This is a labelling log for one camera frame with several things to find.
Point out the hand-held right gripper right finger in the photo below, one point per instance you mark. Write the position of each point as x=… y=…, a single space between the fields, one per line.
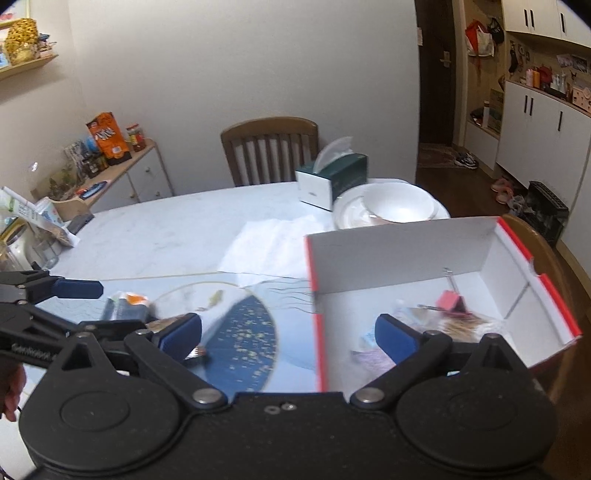
x=392 y=333

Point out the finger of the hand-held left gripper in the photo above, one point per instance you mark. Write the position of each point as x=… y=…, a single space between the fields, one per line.
x=76 y=288
x=92 y=328

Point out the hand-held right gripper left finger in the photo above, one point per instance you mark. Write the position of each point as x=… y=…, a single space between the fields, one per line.
x=182 y=334

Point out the pink purple packet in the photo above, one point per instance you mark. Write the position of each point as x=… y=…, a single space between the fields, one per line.
x=369 y=359

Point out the grey white orange snack bag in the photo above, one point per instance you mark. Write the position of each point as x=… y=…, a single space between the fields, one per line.
x=124 y=305

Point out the red binder clip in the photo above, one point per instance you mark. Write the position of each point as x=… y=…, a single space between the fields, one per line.
x=450 y=301

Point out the bag of cotton swabs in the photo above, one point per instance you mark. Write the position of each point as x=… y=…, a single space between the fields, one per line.
x=466 y=328

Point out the red cardboard box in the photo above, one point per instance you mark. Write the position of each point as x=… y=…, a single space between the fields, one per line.
x=392 y=258

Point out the person's left hand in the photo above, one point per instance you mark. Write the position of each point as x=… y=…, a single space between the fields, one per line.
x=10 y=392

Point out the glass cup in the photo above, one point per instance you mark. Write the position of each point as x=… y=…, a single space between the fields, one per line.
x=44 y=253

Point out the clear bag of snacks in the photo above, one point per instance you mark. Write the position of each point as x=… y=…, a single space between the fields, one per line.
x=54 y=227

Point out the printed blue table mat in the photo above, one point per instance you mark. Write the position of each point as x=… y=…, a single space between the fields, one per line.
x=251 y=334

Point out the silver appliance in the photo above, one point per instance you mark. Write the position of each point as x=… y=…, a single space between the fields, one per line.
x=11 y=244

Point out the blue oval dish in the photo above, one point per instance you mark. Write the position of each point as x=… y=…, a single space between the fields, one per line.
x=94 y=189

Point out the white green carton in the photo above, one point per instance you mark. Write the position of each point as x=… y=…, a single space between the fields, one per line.
x=14 y=201

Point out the glass dome terrarium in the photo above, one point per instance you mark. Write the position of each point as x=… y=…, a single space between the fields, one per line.
x=57 y=182

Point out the dark jar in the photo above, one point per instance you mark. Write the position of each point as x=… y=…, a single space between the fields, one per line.
x=102 y=162
x=93 y=167

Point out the white paper napkin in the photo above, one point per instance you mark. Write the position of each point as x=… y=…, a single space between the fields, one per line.
x=272 y=249

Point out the white sideboard cabinet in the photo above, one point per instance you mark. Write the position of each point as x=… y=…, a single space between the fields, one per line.
x=138 y=180

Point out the white plate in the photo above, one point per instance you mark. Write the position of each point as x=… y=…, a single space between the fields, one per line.
x=348 y=214

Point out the white bowl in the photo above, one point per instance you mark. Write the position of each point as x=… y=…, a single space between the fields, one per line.
x=401 y=205

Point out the photo card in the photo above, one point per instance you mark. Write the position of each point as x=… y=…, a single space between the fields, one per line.
x=75 y=157

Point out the blue round ornament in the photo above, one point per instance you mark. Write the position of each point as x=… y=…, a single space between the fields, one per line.
x=90 y=144

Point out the red jar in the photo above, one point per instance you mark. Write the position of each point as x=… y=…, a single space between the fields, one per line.
x=136 y=138

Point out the green white tissue box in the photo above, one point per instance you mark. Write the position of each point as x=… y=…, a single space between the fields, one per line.
x=332 y=180

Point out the pink slippers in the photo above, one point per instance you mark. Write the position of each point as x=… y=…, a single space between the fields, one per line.
x=505 y=190

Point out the patterned rug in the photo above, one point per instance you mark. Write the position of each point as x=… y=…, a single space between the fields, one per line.
x=436 y=156

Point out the pair of sneakers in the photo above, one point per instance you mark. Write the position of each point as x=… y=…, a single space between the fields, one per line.
x=466 y=160

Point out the black crate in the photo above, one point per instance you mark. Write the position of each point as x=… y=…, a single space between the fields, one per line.
x=547 y=212

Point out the open wooden shelf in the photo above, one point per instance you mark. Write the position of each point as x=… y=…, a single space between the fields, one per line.
x=485 y=106

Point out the white floor cabinet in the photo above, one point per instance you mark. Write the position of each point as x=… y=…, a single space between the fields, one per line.
x=540 y=134

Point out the yellow flower bunch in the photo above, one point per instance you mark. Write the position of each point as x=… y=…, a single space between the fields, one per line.
x=21 y=39

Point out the dark door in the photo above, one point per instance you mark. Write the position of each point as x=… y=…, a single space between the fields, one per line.
x=434 y=74

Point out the red white bag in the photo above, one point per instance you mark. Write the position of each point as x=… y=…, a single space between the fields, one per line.
x=479 y=39

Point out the wooden wall shelf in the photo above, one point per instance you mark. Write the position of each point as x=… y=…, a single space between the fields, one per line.
x=27 y=67

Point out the white wall cabinet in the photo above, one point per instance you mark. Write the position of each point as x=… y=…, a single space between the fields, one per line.
x=545 y=18

